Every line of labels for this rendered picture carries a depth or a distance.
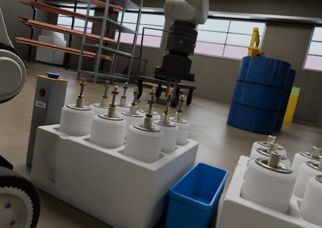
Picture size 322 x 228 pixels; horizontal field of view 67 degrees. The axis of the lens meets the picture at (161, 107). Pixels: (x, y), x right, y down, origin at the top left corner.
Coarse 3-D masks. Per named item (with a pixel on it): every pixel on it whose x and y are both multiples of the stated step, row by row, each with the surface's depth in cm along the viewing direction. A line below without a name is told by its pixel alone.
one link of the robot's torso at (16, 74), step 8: (0, 56) 52; (8, 56) 53; (16, 56) 55; (0, 64) 52; (8, 64) 53; (16, 64) 55; (0, 72) 52; (8, 72) 53; (16, 72) 55; (24, 72) 58; (0, 80) 52; (8, 80) 54; (16, 80) 55; (24, 80) 58; (0, 88) 53; (8, 88) 54; (16, 88) 56; (0, 96) 54; (8, 96) 56
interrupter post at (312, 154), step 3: (312, 147) 69; (315, 147) 70; (312, 150) 69; (315, 150) 68; (318, 150) 68; (312, 153) 69; (315, 153) 68; (318, 153) 68; (312, 156) 69; (315, 156) 68; (318, 156) 68
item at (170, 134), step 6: (162, 126) 71; (168, 132) 71; (174, 132) 72; (168, 138) 71; (174, 138) 73; (162, 144) 71; (168, 144) 72; (174, 144) 74; (162, 150) 72; (168, 150) 72
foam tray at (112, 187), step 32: (64, 160) 67; (96, 160) 62; (128, 160) 58; (160, 160) 63; (192, 160) 87; (64, 192) 67; (96, 192) 63; (128, 192) 59; (160, 192) 63; (128, 224) 59
